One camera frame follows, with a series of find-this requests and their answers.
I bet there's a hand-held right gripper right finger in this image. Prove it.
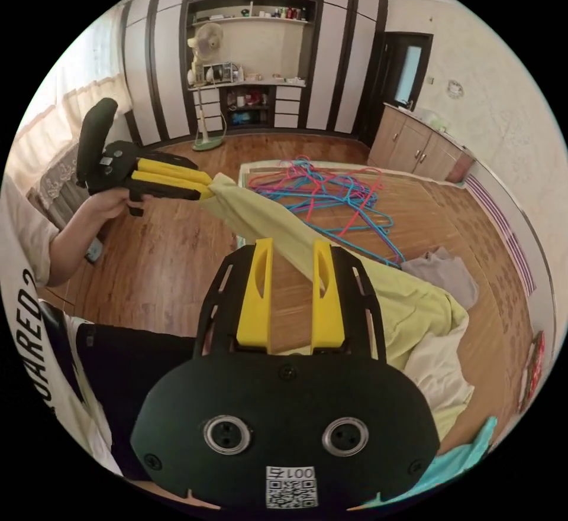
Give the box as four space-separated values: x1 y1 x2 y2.
311 240 350 351

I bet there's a person's left forearm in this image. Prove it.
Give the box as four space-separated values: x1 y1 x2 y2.
46 202 105 287

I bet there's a light green hoodie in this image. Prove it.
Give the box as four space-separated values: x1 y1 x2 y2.
197 173 476 443

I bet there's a light lace curtain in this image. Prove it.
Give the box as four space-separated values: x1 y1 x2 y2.
8 11 135 231

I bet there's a teal garment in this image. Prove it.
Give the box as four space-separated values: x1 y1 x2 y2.
357 416 499 509

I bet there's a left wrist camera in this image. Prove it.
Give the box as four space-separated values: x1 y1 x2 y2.
76 98 120 190

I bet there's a person's left hand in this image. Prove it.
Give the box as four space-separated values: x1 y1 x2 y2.
81 187 144 222

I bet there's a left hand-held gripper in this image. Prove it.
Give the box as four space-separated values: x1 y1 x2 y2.
86 140 214 218

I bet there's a low wooden cabinet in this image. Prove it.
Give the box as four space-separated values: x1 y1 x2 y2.
367 102 476 183

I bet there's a white standing fan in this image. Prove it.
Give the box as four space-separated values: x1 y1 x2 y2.
186 22 228 152

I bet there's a heap of plastic clothes hangers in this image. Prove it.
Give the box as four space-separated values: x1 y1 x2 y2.
248 158 405 268

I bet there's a person's body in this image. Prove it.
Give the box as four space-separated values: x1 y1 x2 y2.
0 173 201 483

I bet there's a black and white wall cupboard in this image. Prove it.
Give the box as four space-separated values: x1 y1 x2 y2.
118 0 392 147

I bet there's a grey garment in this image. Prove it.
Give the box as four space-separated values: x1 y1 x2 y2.
401 245 480 309

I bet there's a dark door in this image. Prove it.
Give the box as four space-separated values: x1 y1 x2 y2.
360 31 434 150

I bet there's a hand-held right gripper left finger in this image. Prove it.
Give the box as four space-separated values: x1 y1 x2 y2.
236 238 274 351

